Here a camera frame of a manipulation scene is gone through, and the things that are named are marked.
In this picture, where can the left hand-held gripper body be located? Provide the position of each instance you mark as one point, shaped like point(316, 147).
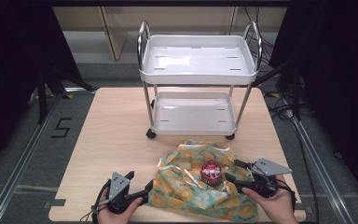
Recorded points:
point(118, 185)

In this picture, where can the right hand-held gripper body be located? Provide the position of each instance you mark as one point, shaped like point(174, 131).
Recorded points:
point(268, 168)

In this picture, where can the red can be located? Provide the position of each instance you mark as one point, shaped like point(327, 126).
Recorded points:
point(210, 172)

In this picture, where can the floral green and yellow cloth bag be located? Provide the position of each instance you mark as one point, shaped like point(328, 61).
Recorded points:
point(183, 193)

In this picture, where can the white two-tier trolley cart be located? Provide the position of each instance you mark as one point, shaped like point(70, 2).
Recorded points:
point(195, 62)

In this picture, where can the person's left hand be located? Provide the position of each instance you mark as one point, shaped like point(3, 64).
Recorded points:
point(112, 217)

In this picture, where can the person's right hand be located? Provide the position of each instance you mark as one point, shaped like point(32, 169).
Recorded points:
point(276, 208)

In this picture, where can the black metal stand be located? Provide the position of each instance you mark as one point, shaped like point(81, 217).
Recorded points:
point(296, 93)
point(42, 93)

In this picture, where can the black curtain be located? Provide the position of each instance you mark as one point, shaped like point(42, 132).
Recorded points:
point(341, 77)
point(9, 62)

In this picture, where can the beige wooden cabinet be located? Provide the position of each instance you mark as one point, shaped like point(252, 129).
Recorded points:
point(84, 21)

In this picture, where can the aluminium floor rail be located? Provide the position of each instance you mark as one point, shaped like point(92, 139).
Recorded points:
point(320, 174)
point(21, 168)

